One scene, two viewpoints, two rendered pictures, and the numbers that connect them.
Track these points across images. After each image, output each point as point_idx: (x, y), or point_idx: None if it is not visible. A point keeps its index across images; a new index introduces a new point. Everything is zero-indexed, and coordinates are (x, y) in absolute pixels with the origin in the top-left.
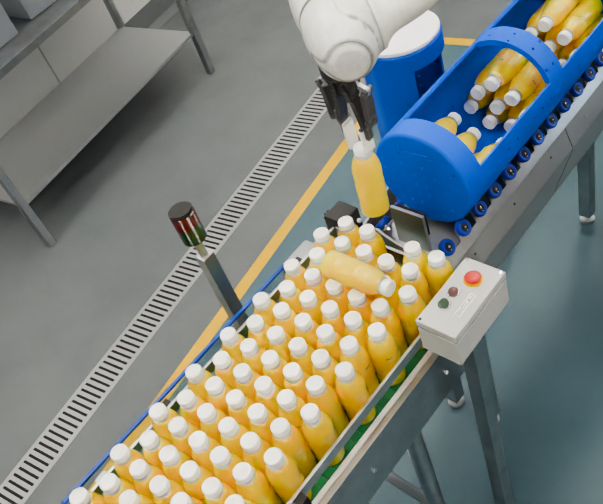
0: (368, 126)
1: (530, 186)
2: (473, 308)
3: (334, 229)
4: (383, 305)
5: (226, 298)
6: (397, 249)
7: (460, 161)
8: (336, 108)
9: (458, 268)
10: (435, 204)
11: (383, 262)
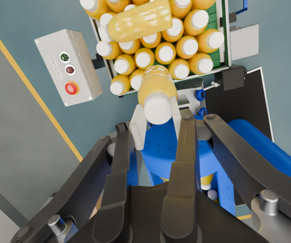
0: (101, 140)
1: None
2: (49, 69)
3: (228, 65)
4: (103, 23)
5: None
6: (181, 88)
7: (146, 159)
8: (190, 138)
9: (87, 88)
10: (170, 125)
11: (141, 56)
